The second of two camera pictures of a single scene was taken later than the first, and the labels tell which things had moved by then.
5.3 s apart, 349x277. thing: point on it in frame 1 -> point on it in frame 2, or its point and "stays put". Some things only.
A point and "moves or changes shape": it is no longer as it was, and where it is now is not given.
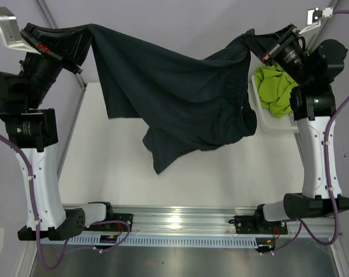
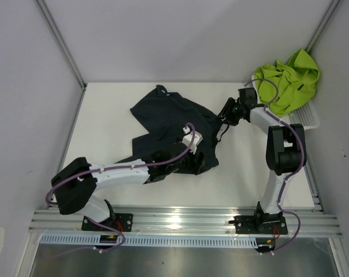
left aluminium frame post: (44, 9) stays put
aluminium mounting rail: (209, 220) stays put
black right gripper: (263, 45) -> (225, 112)
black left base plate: (127, 218) stays put
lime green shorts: (274, 85) stays put
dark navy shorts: (192, 103) moves or changes shape
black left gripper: (71, 42) -> (195, 167)
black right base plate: (258, 224) stays put
